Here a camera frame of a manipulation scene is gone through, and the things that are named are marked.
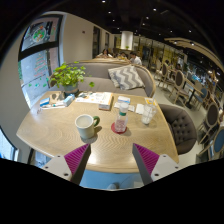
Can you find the dark grey tufted armchair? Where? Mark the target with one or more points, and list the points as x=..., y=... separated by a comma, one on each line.
x=180, y=128

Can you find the green potted plant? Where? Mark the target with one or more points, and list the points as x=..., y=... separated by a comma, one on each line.
x=68, y=75

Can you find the grey upholstered bench sofa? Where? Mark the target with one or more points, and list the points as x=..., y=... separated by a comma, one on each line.
x=100, y=83

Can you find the white round pillar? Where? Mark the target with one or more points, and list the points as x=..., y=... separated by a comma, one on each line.
x=127, y=40

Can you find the person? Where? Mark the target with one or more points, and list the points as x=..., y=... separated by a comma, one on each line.
x=122, y=56
x=105, y=53
x=136, y=59

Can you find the group of ceiling spotlights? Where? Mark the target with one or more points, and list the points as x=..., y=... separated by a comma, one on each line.
x=146, y=16

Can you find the clear white-capped water bottle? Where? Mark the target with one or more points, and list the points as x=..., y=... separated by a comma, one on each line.
x=121, y=121

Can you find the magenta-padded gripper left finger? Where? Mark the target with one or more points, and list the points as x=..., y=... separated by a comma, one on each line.
x=76, y=160

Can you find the flat round red coaster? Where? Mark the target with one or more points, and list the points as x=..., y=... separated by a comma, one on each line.
x=113, y=130

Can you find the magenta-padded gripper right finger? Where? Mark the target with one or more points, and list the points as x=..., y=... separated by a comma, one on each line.
x=148, y=159

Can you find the small blue white box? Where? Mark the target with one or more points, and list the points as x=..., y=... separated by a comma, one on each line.
x=69, y=100

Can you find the grey white chevron pillow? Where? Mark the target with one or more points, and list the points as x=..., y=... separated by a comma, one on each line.
x=126, y=77

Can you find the small blue white packet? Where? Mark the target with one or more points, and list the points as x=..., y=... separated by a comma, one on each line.
x=44, y=102

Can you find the white tissue box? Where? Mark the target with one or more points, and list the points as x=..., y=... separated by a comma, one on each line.
x=106, y=102

